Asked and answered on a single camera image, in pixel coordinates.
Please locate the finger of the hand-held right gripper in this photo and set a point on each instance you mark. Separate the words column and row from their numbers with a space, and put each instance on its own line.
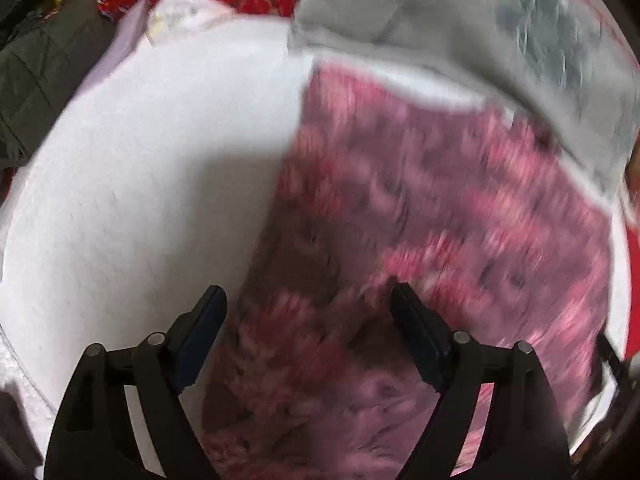
column 607, row 355

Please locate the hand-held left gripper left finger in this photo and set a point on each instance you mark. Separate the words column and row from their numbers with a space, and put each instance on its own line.
column 200, row 340

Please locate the purple floral garment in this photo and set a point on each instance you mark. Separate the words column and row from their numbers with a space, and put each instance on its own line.
column 400, row 210

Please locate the white crumpled bag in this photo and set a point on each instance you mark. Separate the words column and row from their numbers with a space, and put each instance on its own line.
column 175, row 10

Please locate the dark quilted jacket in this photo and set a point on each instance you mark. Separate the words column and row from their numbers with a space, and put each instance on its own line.
column 45, row 60

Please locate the grey garment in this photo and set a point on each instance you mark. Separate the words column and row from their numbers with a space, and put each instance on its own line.
column 450, row 10

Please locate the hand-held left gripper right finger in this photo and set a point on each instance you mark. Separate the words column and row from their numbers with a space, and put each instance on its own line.
column 425, row 345

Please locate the lavender cloth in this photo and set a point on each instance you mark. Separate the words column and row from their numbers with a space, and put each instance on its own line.
column 125, row 35

